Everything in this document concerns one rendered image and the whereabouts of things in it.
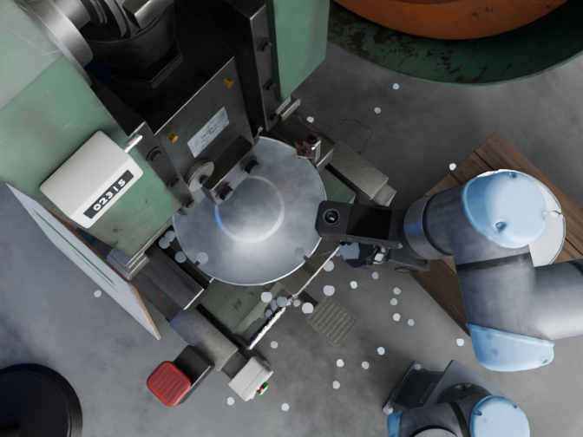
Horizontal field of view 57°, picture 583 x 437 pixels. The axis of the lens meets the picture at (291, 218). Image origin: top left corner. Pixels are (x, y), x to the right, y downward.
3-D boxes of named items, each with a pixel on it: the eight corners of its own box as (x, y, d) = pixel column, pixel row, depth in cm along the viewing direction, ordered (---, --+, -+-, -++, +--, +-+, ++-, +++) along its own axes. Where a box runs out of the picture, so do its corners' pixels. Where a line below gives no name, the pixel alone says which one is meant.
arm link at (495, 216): (500, 258, 49) (480, 168, 50) (429, 268, 59) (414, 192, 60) (563, 246, 52) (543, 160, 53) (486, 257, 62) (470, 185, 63)
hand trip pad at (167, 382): (201, 382, 102) (193, 383, 95) (179, 407, 101) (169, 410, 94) (175, 356, 103) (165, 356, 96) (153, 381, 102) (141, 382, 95)
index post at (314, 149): (321, 156, 111) (323, 137, 102) (311, 166, 111) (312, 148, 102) (311, 147, 112) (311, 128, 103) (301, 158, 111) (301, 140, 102)
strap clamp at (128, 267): (190, 218, 108) (178, 204, 98) (130, 281, 105) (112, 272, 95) (168, 199, 110) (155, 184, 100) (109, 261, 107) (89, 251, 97)
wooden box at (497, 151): (550, 257, 176) (609, 233, 142) (469, 336, 170) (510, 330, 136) (461, 172, 184) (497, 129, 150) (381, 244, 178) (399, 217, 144)
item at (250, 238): (140, 214, 101) (140, 212, 100) (246, 109, 106) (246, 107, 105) (252, 318, 96) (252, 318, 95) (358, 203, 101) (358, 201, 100)
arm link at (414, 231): (416, 246, 59) (427, 178, 61) (395, 251, 63) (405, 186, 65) (472, 264, 61) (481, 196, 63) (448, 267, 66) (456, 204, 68)
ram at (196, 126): (274, 159, 92) (261, 67, 63) (213, 223, 89) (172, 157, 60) (201, 99, 95) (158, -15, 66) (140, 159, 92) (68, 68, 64)
